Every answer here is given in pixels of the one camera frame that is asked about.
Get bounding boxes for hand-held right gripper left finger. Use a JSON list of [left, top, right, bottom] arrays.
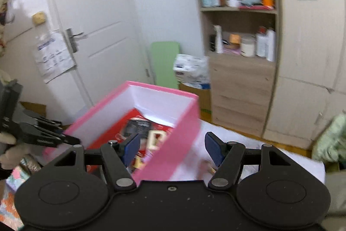
[[54, 133, 141, 192]]

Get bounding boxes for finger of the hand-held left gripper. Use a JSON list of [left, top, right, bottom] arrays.
[[18, 123, 82, 150], [23, 115, 65, 132]]

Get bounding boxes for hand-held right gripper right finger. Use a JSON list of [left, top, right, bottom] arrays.
[[205, 132, 291, 191]]

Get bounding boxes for black rectangular packet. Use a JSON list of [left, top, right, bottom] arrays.
[[122, 117, 152, 140]]

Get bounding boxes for pink cardboard box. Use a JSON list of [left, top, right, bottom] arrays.
[[44, 81, 201, 183]]

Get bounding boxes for person's left hand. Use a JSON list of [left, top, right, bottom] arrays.
[[0, 131, 31, 170]]

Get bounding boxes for cream hair claw clip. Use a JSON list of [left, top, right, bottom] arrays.
[[147, 130, 168, 152]]

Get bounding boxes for white patterned mat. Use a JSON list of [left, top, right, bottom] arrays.
[[172, 120, 326, 186]]

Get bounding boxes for brown cardboard box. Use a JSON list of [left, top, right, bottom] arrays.
[[179, 82, 212, 113]]

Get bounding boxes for colourful printed blanket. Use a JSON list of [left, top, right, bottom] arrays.
[[0, 157, 42, 231]]

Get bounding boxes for wooden shelf unit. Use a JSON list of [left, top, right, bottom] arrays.
[[189, 0, 282, 137]]

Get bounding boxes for white printed paper sheet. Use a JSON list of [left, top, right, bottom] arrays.
[[33, 30, 77, 84]]

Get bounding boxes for white tissue pack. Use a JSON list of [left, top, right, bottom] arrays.
[[173, 53, 210, 90]]

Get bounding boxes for floral hanging cloth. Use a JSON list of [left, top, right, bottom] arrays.
[[0, 0, 14, 59]]

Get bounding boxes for green folding board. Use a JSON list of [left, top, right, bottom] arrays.
[[149, 42, 181, 90]]

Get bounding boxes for pink flat packets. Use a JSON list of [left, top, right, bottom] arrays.
[[223, 44, 241, 56]]

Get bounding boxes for white round jar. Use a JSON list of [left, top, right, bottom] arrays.
[[240, 35, 256, 58]]

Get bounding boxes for white tube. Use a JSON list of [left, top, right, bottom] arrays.
[[214, 25, 224, 54]]

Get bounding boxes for red cap bottle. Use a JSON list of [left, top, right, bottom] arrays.
[[255, 26, 267, 58]]

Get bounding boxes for white door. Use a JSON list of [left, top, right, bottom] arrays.
[[40, 0, 152, 123]]

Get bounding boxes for white tall bottle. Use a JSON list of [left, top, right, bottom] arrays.
[[266, 28, 276, 63]]

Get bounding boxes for pale green cloth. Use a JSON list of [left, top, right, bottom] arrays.
[[312, 113, 346, 164]]

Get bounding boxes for light wooden wardrobe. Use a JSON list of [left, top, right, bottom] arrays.
[[263, 0, 346, 151]]

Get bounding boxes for red flat packet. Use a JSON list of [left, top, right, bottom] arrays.
[[239, 4, 275, 11]]

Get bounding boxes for metal door handle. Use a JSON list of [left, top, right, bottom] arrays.
[[65, 28, 84, 53]]

